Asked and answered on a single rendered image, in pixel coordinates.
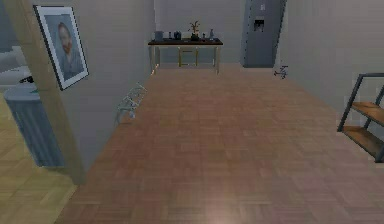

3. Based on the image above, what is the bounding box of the black frame wooden shelf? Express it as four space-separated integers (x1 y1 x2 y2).
336 72 384 164

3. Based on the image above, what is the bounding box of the pale wire rack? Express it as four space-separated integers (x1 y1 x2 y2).
115 82 148 125

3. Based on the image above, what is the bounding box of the grey ribbed bin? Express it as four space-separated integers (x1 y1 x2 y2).
3 83 66 168

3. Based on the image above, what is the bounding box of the small dark wire stand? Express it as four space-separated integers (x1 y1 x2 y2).
273 65 289 80

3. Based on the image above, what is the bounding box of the small house plant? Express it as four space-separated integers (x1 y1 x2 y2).
187 20 202 42

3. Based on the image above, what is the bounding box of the dark top wooden table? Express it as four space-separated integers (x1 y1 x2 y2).
147 37 224 75

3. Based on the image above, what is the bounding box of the framed portrait picture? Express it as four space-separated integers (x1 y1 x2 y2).
33 5 90 92

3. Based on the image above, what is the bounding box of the grey fridge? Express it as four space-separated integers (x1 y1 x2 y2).
240 0 288 69

